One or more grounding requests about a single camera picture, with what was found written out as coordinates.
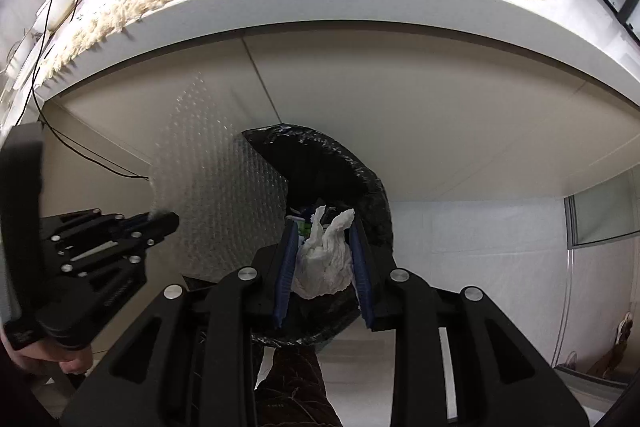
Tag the clear plastic tube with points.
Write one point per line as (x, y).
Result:
(567, 297)

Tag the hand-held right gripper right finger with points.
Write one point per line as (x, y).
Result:
(360, 277)

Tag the person's left hand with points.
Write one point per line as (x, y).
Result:
(45, 357)

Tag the black bagged bin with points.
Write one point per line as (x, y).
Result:
(350, 187)

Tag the brown shoe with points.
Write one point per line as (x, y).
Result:
(612, 352)

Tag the white tissue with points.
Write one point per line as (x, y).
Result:
(320, 262)

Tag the beige counter cabinet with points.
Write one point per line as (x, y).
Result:
(425, 117)

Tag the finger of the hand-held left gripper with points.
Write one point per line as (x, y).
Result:
(115, 252)
(160, 223)

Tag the plain white bowl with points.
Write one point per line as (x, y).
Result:
(62, 4)

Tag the clear bubble wrap sheet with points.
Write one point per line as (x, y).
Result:
(215, 187)

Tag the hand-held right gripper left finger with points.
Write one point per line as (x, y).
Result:
(285, 277)

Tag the grey glass panel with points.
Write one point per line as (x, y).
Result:
(605, 212)

